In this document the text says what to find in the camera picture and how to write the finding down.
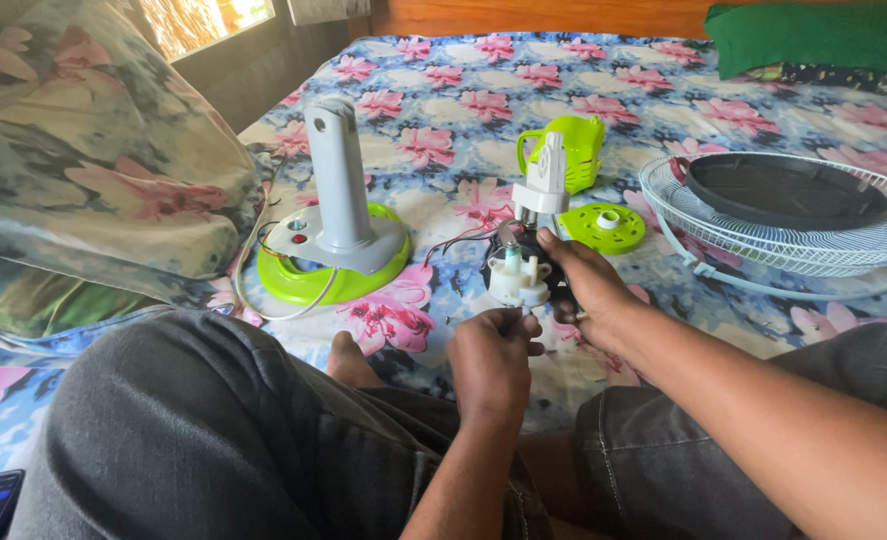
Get person's right hand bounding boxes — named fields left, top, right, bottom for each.
left=536, top=228, right=644, bottom=354

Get person's left hand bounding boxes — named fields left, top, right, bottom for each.
left=446, top=307, right=547, bottom=431

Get black fan motor white gearbox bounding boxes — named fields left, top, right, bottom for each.
left=480, top=131, right=577, bottom=313

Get green round plastic disc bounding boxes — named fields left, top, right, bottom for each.
left=559, top=202, right=648, bottom=257

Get person's foot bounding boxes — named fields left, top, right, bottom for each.
left=326, top=330, right=387, bottom=392

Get green plastic motor cover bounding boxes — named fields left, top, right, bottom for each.
left=517, top=114, right=608, bottom=197

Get person's right leg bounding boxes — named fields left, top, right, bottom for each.
left=574, top=318, right=887, bottom=540

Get person's leg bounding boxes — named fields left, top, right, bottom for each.
left=8, top=309, right=554, bottom=540
left=574, top=318, right=887, bottom=540

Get green fan base grey stand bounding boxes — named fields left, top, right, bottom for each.
left=256, top=97, right=413, bottom=307

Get black round fan plate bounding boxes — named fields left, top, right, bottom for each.
left=685, top=153, right=887, bottom=233

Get blue pink floral bed sheet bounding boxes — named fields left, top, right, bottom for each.
left=0, top=31, right=887, bottom=481

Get person's left leg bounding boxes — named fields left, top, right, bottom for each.
left=8, top=309, right=554, bottom=540

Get wooden headboard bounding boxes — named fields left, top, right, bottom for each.
left=368, top=0, right=887, bottom=41

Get dark floral cloth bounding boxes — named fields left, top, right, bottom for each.
left=743, top=62, right=887, bottom=98

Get green pillow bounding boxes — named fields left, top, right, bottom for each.
left=704, top=2, right=887, bottom=83

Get window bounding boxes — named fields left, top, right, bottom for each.
left=139, top=0, right=277, bottom=63

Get green patterned blanket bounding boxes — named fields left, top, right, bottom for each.
left=0, top=251, right=169, bottom=340

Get large floral pillow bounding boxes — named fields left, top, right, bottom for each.
left=0, top=0, right=266, bottom=303

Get red and black motor wires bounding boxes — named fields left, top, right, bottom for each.
left=422, top=219, right=502, bottom=268

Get light blue grille ring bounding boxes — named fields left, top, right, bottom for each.
left=653, top=213, right=887, bottom=303

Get white wire fan grille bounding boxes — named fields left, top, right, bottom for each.
left=638, top=152, right=887, bottom=279

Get white power cable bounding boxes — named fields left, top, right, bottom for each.
left=234, top=186, right=340, bottom=323

